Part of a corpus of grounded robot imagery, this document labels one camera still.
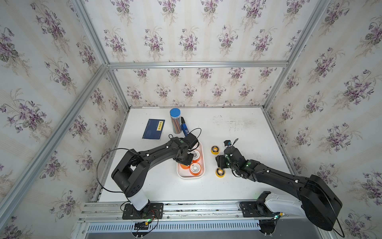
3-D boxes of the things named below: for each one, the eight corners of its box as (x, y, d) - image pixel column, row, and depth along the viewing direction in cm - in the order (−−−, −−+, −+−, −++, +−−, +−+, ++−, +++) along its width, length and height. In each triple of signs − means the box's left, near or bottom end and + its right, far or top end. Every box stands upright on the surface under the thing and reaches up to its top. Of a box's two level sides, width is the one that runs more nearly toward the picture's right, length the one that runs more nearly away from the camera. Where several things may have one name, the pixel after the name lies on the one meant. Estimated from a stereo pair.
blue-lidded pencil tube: (172, 133, 105) (169, 115, 91) (173, 126, 110) (170, 108, 95) (181, 133, 105) (180, 115, 91) (181, 126, 110) (180, 108, 95)
